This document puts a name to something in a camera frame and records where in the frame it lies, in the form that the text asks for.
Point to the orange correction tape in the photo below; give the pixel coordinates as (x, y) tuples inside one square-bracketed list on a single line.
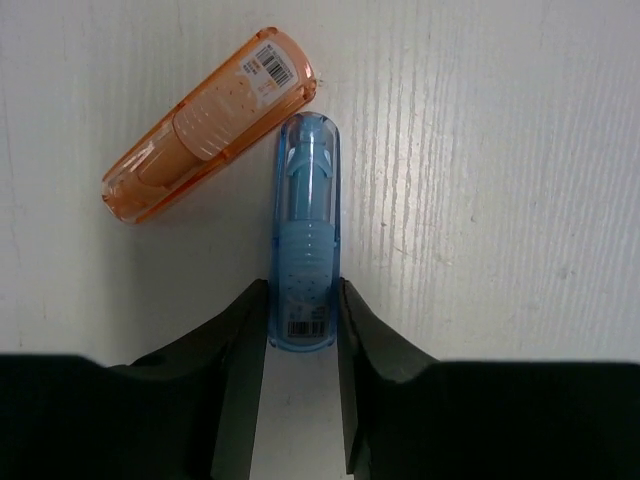
[(255, 90)]

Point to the blue correction tape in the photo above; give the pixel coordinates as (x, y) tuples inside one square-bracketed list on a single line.
[(306, 235)]

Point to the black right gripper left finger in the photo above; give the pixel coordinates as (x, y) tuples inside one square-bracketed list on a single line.
[(185, 411)]

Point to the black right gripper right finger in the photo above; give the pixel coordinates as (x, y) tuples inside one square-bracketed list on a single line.
[(408, 415)]

